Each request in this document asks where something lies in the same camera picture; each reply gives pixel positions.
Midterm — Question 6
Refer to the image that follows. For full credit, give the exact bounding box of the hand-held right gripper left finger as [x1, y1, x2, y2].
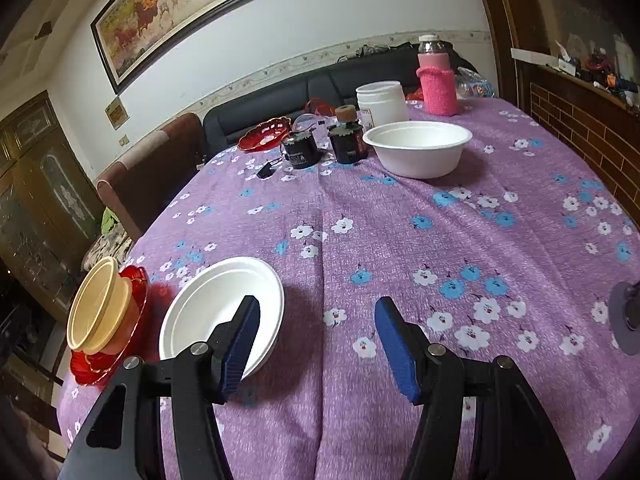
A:
[57, 295, 262, 480]

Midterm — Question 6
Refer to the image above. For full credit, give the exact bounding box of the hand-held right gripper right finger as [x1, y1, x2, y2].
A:
[374, 296, 573, 480]

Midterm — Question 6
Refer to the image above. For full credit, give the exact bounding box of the medium white paper bowl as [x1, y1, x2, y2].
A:
[159, 256, 286, 381]

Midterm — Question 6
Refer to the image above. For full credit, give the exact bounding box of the purple floral tablecloth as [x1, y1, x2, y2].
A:
[55, 95, 640, 480]

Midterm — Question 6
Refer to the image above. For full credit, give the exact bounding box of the floral cushion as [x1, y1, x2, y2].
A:
[82, 222, 133, 271]

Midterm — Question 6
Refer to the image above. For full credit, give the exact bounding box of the brown upholstered chair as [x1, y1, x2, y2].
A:
[96, 112, 208, 243]

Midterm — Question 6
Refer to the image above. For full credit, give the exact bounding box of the black cylindrical jar left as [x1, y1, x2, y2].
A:
[281, 130, 321, 170]

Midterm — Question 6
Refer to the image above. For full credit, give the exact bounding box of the large white paper bowl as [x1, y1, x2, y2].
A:
[362, 121, 473, 180]

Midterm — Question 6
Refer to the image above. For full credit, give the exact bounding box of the black leather sofa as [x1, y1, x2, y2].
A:
[202, 47, 481, 153]

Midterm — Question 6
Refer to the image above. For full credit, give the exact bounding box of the white plastic jar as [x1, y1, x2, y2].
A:
[356, 81, 405, 128]

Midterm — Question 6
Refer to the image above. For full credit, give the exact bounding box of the wooden glass-door cabinet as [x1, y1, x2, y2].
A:
[0, 90, 106, 321]

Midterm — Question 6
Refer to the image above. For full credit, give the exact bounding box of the bottle with pink knitted sleeve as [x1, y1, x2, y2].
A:
[416, 35, 458, 116]

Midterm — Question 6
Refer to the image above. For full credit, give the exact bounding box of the clear plastic bag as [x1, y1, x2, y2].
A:
[455, 67, 501, 101]

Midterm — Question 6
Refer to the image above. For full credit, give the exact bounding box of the wooden brick-pattern counter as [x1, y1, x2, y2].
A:
[510, 47, 640, 211]

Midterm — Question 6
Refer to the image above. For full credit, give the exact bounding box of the white flat box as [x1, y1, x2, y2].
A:
[511, 47, 561, 68]

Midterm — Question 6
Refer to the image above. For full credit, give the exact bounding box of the framed horse painting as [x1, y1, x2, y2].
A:
[90, 0, 305, 95]

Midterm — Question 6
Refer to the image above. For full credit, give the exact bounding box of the pile of small tools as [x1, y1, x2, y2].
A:
[555, 35, 640, 106]

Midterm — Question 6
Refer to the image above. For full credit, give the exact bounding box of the grey suction mount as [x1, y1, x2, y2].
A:
[607, 280, 640, 356]

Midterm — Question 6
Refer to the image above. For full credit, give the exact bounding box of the small wall plaque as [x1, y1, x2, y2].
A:
[105, 96, 130, 131]

